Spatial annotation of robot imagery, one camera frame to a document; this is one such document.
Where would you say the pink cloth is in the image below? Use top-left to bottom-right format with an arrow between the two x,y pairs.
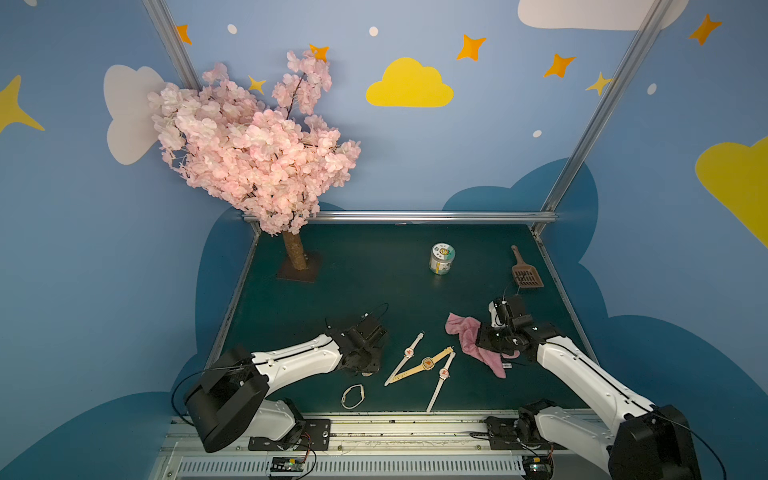
445,313 -> 520,379

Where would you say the cream looped watch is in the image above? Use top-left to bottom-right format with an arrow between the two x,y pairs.
340,384 -> 366,410

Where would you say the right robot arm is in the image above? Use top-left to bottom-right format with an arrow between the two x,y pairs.
476,295 -> 701,479

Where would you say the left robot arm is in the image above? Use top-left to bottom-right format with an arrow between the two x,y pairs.
183,314 -> 387,453

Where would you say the brown litter scoop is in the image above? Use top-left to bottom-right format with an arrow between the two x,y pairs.
511,245 -> 544,289

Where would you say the jar with sunflower lid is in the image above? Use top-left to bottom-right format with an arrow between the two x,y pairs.
429,243 -> 456,275

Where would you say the right circuit board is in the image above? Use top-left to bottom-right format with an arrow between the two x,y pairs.
522,456 -> 553,480

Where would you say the circuit board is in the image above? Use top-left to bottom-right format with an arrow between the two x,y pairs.
522,456 -> 553,480
268,457 -> 306,478

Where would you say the left circuit board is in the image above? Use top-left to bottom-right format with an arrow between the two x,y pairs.
268,457 -> 306,478

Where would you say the pink blossom tree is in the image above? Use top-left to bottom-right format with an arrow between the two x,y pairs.
148,46 -> 361,271

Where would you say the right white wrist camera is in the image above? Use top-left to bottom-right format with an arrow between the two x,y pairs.
488,301 -> 503,328

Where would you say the white strap watch left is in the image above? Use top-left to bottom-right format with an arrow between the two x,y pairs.
384,332 -> 424,386

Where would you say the white strap watch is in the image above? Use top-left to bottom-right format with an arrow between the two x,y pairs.
426,352 -> 456,413
384,332 -> 424,386

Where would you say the gold strap watch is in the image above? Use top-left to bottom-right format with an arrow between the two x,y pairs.
389,347 -> 455,383

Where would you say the white strap watch right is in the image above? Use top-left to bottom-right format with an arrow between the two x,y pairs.
426,352 -> 456,413

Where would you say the aluminium front rail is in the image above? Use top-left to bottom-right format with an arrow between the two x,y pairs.
146,410 -> 613,480

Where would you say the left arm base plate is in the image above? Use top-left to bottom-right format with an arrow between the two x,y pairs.
248,419 -> 332,452

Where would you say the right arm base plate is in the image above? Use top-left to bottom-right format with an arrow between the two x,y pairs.
484,416 -> 560,452

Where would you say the brown tree base plate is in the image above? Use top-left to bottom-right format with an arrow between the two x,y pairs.
276,251 -> 322,283

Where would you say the back aluminium frame bar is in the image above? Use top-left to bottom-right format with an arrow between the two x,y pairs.
309,211 -> 557,224

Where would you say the left aluminium frame post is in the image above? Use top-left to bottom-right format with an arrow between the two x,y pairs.
142,0 -> 201,89

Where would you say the aluminium frame post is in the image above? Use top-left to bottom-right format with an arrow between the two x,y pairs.
142,0 -> 201,89
532,0 -> 674,239

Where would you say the right aluminium frame post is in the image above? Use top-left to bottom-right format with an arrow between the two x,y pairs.
532,0 -> 674,239

